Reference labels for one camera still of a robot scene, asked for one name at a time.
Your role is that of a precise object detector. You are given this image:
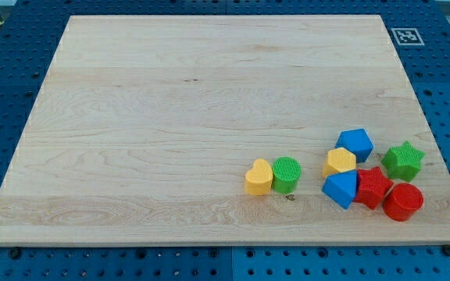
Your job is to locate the red star block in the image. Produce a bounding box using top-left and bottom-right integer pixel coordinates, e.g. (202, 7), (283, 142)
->
(353, 166), (394, 210)

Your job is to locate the green star block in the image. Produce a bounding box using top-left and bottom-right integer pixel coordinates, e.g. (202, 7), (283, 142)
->
(381, 140), (425, 182)

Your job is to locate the yellow heart block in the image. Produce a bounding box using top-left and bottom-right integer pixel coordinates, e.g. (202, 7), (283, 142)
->
(245, 158), (273, 196)

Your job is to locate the green cylinder block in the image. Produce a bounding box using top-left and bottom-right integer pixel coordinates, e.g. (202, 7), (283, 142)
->
(272, 156), (302, 194)

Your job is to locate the wooden board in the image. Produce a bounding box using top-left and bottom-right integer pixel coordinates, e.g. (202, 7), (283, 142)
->
(0, 15), (450, 247)

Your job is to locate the yellow hexagon block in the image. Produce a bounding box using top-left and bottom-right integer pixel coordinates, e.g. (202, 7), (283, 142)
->
(322, 148), (357, 178)

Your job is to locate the blue triangle block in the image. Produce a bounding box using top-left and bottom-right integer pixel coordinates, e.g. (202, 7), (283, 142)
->
(322, 170), (358, 209)

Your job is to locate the blue pentagon block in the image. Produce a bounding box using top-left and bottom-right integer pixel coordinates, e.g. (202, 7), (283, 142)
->
(335, 128), (374, 163)

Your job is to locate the red cylinder block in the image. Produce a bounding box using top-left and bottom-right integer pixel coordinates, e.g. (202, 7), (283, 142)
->
(382, 183), (424, 222)

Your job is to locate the white fiducial marker tag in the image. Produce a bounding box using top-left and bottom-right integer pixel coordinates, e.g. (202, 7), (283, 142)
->
(391, 27), (424, 46)

